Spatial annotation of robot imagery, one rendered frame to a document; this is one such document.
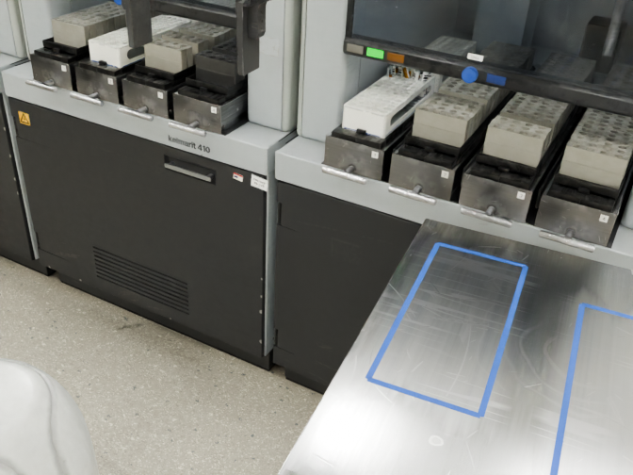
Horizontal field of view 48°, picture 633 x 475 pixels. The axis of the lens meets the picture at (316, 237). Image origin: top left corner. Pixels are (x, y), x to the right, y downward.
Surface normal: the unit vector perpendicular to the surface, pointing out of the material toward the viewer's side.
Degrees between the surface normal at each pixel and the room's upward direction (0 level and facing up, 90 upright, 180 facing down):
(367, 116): 90
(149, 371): 0
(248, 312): 90
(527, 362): 0
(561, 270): 0
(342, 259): 90
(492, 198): 90
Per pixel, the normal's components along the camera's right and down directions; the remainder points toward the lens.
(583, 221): -0.48, 0.46
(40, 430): 0.85, -0.24
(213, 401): 0.05, -0.84
